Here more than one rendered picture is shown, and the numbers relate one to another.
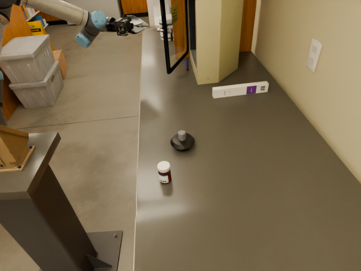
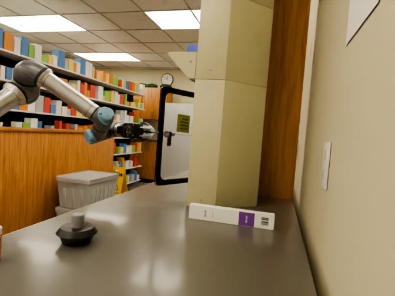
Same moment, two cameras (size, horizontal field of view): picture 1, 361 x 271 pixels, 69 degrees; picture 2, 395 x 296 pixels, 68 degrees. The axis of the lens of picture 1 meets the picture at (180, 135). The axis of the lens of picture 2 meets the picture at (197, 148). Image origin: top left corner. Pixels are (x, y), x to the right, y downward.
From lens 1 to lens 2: 0.63 m
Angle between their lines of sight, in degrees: 40
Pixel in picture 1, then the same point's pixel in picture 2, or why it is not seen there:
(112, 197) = not seen: outside the picture
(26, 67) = (78, 192)
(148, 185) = not seen: outside the picture
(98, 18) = (104, 112)
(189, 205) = not seen: outside the picture
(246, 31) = (285, 172)
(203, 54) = (197, 164)
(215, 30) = (214, 136)
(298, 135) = (271, 282)
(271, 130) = (227, 264)
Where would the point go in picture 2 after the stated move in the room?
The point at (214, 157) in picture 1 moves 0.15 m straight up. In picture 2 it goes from (96, 263) to (100, 189)
